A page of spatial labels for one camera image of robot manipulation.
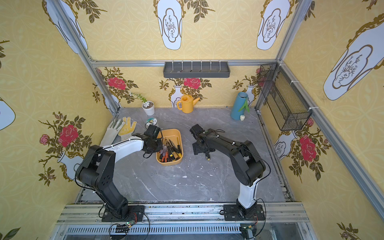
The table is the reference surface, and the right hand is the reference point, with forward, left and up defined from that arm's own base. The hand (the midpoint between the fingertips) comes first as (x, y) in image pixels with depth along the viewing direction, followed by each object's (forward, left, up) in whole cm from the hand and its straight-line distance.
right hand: (205, 147), depth 95 cm
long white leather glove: (+10, +66, -2) cm, 67 cm away
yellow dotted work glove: (+12, +57, -2) cm, 58 cm away
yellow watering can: (+33, +15, +6) cm, 37 cm away
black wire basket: (+6, -40, +30) cm, 50 cm away
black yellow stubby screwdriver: (-5, -1, -2) cm, 6 cm away
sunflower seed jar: (+16, +38, +5) cm, 42 cm away
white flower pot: (+29, +42, +6) cm, 52 cm away
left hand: (-1, +33, 0) cm, 33 cm away
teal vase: (+28, -22, +14) cm, 39 cm away
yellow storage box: (+11, +23, -3) cm, 26 cm away
